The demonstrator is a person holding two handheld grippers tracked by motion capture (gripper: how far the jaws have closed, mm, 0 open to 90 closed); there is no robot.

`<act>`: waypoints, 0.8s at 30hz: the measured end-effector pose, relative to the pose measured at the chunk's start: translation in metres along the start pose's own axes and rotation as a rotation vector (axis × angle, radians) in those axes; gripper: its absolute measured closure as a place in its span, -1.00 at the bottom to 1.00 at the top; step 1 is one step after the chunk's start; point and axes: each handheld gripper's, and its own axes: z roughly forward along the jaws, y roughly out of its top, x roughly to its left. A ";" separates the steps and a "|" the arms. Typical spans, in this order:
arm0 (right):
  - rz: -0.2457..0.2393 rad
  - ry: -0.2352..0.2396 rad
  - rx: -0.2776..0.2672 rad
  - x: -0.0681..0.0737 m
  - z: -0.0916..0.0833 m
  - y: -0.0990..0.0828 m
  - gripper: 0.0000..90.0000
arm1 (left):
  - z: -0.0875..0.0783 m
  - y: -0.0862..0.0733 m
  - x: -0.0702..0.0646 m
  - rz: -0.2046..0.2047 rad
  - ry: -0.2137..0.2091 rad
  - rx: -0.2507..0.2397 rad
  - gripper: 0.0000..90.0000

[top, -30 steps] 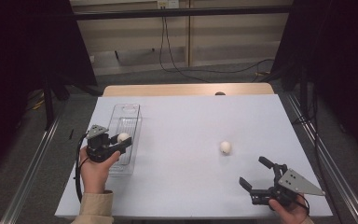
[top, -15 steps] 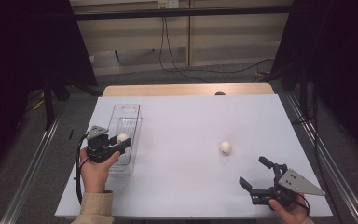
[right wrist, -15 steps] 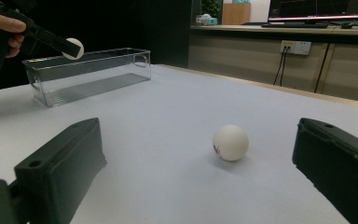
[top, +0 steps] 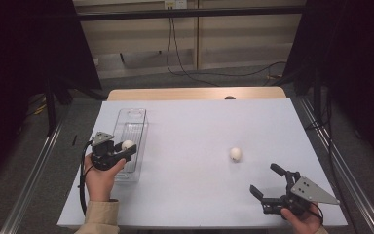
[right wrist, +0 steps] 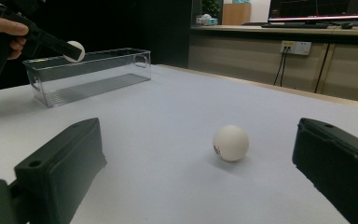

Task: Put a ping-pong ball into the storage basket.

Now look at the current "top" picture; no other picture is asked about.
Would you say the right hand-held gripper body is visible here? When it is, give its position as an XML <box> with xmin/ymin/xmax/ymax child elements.
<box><xmin>261</xmin><ymin>170</ymin><xmax>341</xmax><ymax>217</ymax></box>

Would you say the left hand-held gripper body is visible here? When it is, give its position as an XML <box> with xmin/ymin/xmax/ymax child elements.
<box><xmin>91</xmin><ymin>131</ymin><xmax>128</xmax><ymax>172</ymax></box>

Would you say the clear plastic bin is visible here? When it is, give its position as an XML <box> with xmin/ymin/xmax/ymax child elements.
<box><xmin>102</xmin><ymin>107</ymin><xmax>149</xmax><ymax>183</ymax></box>

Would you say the person's left hand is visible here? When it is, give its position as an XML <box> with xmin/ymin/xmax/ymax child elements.
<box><xmin>84</xmin><ymin>155</ymin><xmax>127</xmax><ymax>203</ymax></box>

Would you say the person's right hand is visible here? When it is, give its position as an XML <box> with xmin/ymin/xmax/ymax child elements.
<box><xmin>280</xmin><ymin>201</ymin><xmax>324</xmax><ymax>234</ymax></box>

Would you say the white table mat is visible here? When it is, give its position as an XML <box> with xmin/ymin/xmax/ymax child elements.
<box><xmin>56</xmin><ymin>97</ymin><xmax>349</xmax><ymax>228</ymax></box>

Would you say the black stand leg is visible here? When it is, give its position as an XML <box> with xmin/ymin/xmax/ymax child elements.
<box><xmin>313</xmin><ymin>69</ymin><xmax>324</xmax><ymax>126</ymax></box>
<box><xmin>44</xmin><ymin>77</ymin><xmax>58</xmax><ymax>137</ymax></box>

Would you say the wooden table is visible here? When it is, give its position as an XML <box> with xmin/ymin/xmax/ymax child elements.
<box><xmin>106</xmin><ymin>86</ymin><xmax>287</xmax><ymax>101</ymax></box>

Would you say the black curtain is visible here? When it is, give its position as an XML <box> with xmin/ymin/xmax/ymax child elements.
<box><xmin>0</xmin><ymin>0</ymin><xmax>103</xmax><ymax>189</ymax></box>
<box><xmin>283</xmin><ymin>0</ymin><xmax>374</xmax><ymax>174</ymax></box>

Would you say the black metal crossbar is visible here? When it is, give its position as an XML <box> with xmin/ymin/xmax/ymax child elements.
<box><xmin>77</xmin><ymin>5</ymin><xmax>306</xmax><ymax>21</ymax></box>

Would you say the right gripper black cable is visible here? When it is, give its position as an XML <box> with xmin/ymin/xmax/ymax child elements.
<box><xmin>308</xmin><ymin>201</ymin><xmax>325</xmax><ymax>226</ymax></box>

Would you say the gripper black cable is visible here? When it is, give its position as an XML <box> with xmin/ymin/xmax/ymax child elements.
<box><xmin>308</xmin><ymin>201</ymin><xmax>325</xmax><ymax>226</ymax></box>
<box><xmin>78</xmin><ymin>139</ymin><xmax>95</xmax><ymax>216</ymax></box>

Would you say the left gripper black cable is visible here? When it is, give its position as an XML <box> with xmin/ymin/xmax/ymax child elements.
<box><xmin>78</xmin><ymin>139</ymin><xmax>95</xmax><ymax>216</ymax></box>

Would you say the aluminium floor rail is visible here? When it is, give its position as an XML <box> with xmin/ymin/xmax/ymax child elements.
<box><xmin>300</xmin><ymin>97</ymin><xmax>374</xmax><ymax>234</ymax></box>
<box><xmin>0</xmin><ymin>120</ymin><xmax>63</xmax><ymax>234</ymax></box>

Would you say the black power cable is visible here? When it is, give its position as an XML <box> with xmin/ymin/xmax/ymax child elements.
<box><xmin>169</xmin><ymin>9</ymin><xmax>288</xmax><ymax>78</ymax></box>
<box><xmin>166</xmin><ymin>9</ymin><xmax>222</xmax><ymax>88</ymax></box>

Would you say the white wall socket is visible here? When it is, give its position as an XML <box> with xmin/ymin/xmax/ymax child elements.
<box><xmin>164</xmin><ymin>0</ymin><xmax>188</xmax><ymax>10</ymax></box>

